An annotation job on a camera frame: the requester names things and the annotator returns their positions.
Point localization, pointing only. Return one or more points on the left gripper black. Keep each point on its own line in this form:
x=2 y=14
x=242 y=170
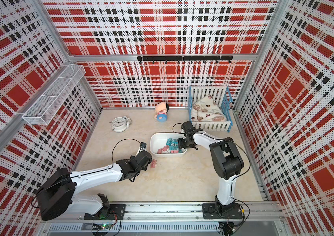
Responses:
x=146 y=167

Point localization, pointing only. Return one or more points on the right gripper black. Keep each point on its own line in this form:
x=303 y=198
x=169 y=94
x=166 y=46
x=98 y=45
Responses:
x=181 y=145

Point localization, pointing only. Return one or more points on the pink binder clip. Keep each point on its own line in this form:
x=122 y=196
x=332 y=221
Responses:
x=155 y=164

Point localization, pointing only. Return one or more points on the white plastic storage box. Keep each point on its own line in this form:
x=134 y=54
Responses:
x=166 y=145

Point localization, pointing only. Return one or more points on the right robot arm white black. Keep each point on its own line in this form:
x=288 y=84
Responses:
x=226 y=159

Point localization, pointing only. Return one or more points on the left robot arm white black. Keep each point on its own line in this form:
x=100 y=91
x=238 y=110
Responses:
x=59 y=194

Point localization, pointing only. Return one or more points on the printed crib blanket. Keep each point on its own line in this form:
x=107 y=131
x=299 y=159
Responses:
x=206 y=110

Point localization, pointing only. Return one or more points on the blue white toy crib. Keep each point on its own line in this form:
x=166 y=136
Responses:
x=222 y=98

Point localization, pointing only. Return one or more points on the pink baby doll toy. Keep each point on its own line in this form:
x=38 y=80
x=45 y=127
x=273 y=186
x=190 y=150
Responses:
x=161 y=110

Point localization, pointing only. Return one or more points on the white alarm clock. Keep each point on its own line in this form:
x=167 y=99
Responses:
x=120 y=124

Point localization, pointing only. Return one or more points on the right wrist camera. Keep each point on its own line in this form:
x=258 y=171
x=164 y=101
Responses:
x=188 y=128

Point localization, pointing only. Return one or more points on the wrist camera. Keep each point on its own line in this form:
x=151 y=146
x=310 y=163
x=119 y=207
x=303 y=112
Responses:
x=142 y=147
x=188 y=128

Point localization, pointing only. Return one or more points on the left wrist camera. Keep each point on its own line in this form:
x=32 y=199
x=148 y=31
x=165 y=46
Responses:
x=142 y=147

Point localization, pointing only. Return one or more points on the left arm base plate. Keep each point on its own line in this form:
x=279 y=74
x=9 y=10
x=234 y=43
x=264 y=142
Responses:
x=113 y=212

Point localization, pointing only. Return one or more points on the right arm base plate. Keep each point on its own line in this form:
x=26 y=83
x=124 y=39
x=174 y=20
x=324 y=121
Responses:
x=223 y=211

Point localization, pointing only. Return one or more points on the black hook rail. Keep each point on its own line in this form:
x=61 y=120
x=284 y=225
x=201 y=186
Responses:
x=183 y=58

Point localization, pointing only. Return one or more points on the aluminium front rail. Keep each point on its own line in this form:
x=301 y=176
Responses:
x=194 y=212

